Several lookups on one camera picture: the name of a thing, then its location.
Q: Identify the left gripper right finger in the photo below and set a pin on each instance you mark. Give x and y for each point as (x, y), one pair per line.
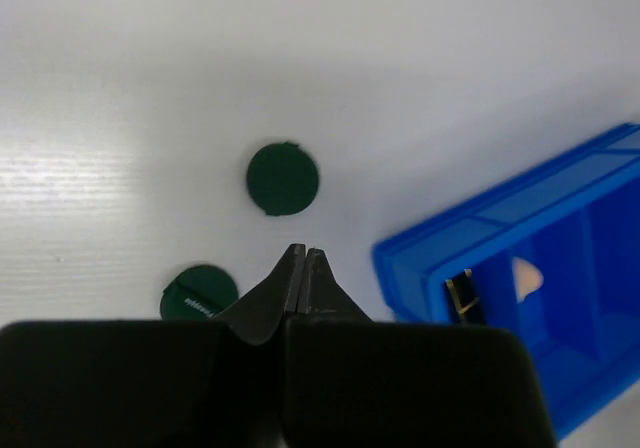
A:
(352, 382)

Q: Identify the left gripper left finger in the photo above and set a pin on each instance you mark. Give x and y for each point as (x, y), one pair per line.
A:
(133, 383)

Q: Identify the black gold lipstick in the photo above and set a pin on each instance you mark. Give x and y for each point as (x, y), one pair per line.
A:
(464, 304)

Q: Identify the beige makeup sponge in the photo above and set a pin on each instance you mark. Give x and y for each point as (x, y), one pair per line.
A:
(527, 278)

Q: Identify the blue plastic divided bin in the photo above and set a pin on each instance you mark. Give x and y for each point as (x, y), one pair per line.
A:
(576, 218)

